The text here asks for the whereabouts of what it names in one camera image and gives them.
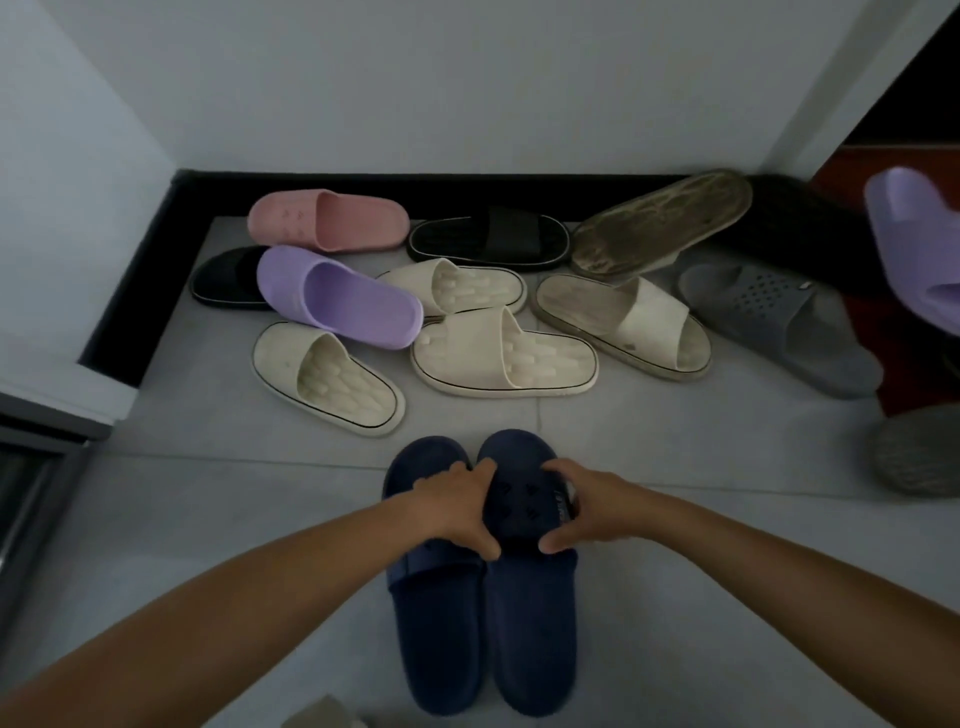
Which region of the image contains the person's left hand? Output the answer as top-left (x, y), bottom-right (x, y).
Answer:
top-left (408, 457), bottom-right (502, 562)

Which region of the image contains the person's right hand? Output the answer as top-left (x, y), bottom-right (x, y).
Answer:
top-left (538, 458), bottom-right (661, 556)

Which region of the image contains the navy blue slipper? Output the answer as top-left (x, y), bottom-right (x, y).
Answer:
top-left (476, 428), bottom-right (580, 719)
top-left (382, 436), bottom-right (489, 718)

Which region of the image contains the cream slipper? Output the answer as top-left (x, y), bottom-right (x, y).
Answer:
top-left (530, 272), bottom-right (714, 382)
top-left (251, 322), bottom-right (407, 439)
top-left (568, 169), bottom-right (754, 283)
top-left (374, 258), bottom-right (529, 316)
top-left (410, 305), bottom-right (600, 399)

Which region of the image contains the purple slipper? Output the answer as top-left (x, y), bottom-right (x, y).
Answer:
top-left (256, 245), bottom-right (425, 352)
top-left (863, 166), bottom-right (960, 337)

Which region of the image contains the grey perforated slipper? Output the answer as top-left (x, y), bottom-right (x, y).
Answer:
top-left (677, 262), bottom-right (886, 400)
top-left (869, 404), bottom-right (960, 498)

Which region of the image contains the black slipper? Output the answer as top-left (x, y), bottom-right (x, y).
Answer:
top-left (406, 207), bottom-right (571, 273)
top-left (189, 245), bottom-right (275, 311)
top-left (719, 176), bottom-right (894, 298)

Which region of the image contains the pink slipper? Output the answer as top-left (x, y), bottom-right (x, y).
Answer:
top-left (247, 188), bottom-right (411, 254)

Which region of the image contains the person's right forearm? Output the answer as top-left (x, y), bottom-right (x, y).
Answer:
top-left (644, 494), bottom-right (960, 728)

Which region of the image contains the person's left forearm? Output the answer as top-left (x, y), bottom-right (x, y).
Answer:
top-left (0, 498), bottom-right (429, 728)

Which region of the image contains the red door mat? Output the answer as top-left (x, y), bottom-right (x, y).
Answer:
top-left (813, 146), bottom-right (960, 418)

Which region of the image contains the black baseboard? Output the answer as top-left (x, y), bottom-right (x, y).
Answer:
top-left (78, 168), bottom-right (759, 390)

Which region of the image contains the metal sliding door frame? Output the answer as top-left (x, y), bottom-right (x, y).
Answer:
top-left (0, 389), bottom-right (114, 646)

